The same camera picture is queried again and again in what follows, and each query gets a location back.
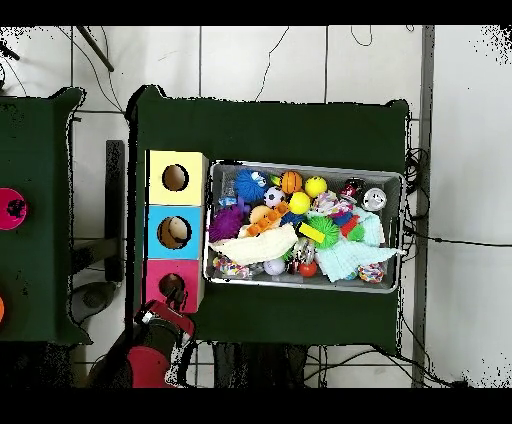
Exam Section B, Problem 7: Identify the cream muslin cloth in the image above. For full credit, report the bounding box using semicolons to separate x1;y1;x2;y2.
208;222;300;268

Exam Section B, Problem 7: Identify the orange plastic toy block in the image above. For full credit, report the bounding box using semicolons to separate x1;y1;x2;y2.
245;201;290;239

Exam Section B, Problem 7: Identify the mint green muslin cloth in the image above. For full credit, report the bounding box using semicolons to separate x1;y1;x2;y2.
313;205;401;284

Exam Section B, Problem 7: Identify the wooden box with three holes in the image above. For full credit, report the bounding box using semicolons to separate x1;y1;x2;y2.
141;149;210;314

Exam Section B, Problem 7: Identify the clear mesh bin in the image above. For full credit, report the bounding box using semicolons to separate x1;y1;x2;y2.
202;159;405;296

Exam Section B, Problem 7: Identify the purple spiky ball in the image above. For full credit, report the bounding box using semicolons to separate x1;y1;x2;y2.
208;205;245;244

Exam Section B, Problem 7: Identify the black stand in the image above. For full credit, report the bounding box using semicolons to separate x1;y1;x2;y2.
104;139;126;283

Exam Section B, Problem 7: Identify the blue fuzzy ball with eyes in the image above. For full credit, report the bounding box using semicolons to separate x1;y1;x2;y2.
233;168;268;203

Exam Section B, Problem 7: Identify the black and white soccer ball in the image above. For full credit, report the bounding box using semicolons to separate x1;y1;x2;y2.
263;186;288;209

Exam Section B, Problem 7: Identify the yellow tennis ball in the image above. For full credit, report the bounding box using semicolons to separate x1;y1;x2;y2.
288;191;312;216

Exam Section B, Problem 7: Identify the orange toy basketball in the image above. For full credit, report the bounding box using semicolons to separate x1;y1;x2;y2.
279;170;304;196

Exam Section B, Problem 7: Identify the pink ball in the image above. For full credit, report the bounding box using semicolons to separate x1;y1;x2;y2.
0;187;28;232

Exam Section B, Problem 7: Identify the yellow smiley ball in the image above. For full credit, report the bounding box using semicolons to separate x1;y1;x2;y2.
304;175;328;199

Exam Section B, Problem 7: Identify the dark green tablecloth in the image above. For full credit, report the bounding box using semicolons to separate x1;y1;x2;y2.
0;86;94;346
125;84;410;348

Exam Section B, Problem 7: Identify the silver drink can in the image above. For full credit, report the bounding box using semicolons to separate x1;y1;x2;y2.
361;187;388;212

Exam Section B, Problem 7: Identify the black rod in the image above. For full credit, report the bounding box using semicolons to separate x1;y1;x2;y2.
75;25;115;73

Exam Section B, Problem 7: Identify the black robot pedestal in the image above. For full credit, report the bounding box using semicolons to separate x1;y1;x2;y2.
213;342;309;388

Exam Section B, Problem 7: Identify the black cable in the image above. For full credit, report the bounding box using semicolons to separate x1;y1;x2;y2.
403;227;512;248

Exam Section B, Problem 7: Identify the grey metal rail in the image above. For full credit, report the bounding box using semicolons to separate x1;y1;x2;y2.
411;25;436;388

